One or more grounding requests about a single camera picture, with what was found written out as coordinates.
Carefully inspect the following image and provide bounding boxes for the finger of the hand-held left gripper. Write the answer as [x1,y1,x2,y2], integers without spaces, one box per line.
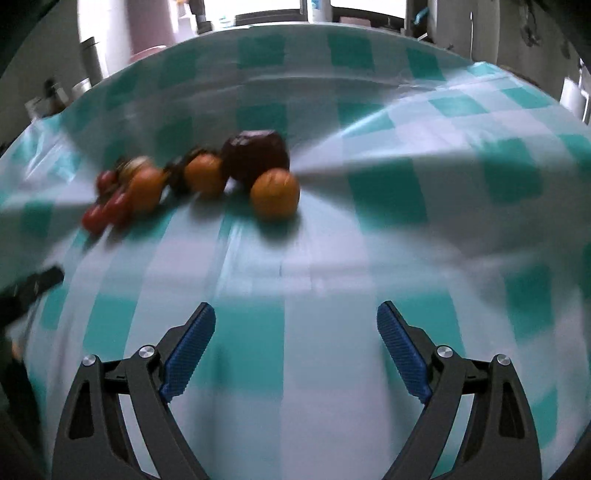
[0,265,65,324]

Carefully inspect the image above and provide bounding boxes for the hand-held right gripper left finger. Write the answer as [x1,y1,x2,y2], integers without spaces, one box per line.
[52,302,217,480]

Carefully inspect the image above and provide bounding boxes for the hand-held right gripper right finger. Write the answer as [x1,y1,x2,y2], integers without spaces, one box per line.
[376,301,542,480]

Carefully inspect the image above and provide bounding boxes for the dark brown water chestnut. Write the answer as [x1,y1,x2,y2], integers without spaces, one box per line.
[164,148,218,195]

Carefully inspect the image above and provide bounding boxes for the teal white checkered tablecloth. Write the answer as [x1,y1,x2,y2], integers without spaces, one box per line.
[0,21,591,480]

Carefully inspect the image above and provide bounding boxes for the small orange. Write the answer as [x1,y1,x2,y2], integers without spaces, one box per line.
[250,168,301,220]
[127,166,166,213]
[184,154,228,198]

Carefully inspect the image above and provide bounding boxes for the small dark bottle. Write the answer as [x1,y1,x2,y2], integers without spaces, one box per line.
[42,78,69,116]

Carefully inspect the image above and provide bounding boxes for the dark maroon round fruit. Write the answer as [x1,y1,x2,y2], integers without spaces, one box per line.
[221,130,291,188]

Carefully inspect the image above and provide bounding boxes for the shiny steel cup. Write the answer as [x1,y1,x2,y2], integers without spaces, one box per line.
[69,78,94,103]

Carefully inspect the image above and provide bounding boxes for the pink thermos bottle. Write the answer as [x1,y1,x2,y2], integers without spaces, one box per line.
[128,0,182,60]

